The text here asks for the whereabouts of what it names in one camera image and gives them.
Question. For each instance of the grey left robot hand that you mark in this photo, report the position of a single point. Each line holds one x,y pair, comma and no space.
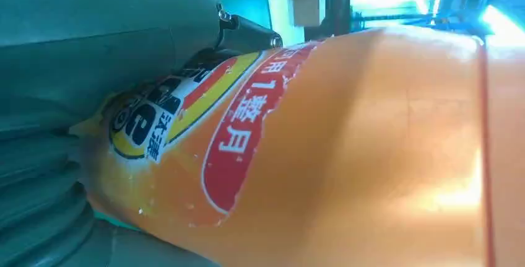
102,31

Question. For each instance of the orange drink bottle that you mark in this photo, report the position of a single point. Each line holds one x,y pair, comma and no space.
348,154

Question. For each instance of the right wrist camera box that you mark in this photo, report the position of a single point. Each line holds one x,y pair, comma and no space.
307,0

